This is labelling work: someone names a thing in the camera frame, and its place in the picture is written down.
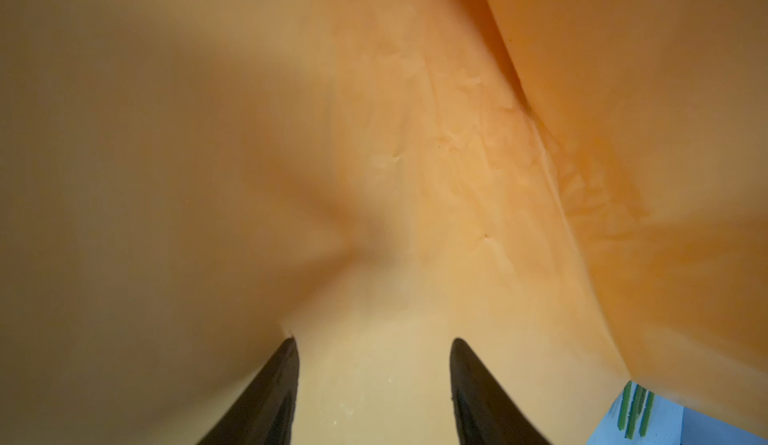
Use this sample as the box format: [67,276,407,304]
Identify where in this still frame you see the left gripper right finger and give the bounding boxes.
[449,338,549,445]

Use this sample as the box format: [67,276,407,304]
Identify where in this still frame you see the orange wrapping paper sheet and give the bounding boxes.
[1,0,767,444]

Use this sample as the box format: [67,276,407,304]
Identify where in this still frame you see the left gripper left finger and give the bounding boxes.
[199,337,300,445]

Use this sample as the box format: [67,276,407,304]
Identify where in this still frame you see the pink fake rose spray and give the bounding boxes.
[617,381,656,440]

